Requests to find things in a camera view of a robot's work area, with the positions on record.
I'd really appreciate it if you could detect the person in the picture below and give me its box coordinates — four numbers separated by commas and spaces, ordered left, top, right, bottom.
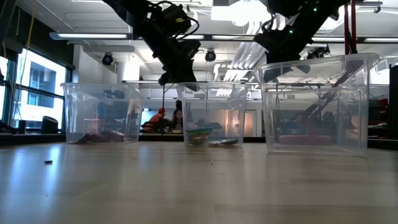
144, 107, 167, 133
169, 108, 184, 133

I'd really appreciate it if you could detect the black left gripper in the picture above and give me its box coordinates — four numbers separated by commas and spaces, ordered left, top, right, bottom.
149, 24, 201, 93

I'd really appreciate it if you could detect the red articulated stand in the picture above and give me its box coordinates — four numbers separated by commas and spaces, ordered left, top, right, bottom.
279, 0, 363, 146

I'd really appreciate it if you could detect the teal candy packet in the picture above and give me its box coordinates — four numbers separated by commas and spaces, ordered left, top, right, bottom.
208, 139, 239, 146

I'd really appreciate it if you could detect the green colourful candy packet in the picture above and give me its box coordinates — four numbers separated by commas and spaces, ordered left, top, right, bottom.
185, 128, 214, 146

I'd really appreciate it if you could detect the black upright panel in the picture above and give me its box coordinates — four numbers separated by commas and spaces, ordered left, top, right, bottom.
388, 63, 398, 140

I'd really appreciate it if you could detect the dark red candy packet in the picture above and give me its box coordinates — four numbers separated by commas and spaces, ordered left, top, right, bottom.
70, 130, 125, 144

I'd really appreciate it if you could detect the black rounded desk object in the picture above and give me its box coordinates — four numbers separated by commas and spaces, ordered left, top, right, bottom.
41, 116, 59, 134

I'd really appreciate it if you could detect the yellow hanging cable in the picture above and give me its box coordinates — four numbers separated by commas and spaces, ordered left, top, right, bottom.
12, 9, 35, 125

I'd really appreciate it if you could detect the clear plastic bin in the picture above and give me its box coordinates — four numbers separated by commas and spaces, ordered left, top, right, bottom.
253, 52, 381, 156
176, 82, 251, 148
61, 82, 146, 144

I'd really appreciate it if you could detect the long ceiling light bar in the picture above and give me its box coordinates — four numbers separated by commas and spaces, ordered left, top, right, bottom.
49, 32, 398, 44

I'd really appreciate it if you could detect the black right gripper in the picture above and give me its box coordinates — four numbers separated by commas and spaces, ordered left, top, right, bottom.
253, 21, 315, 83

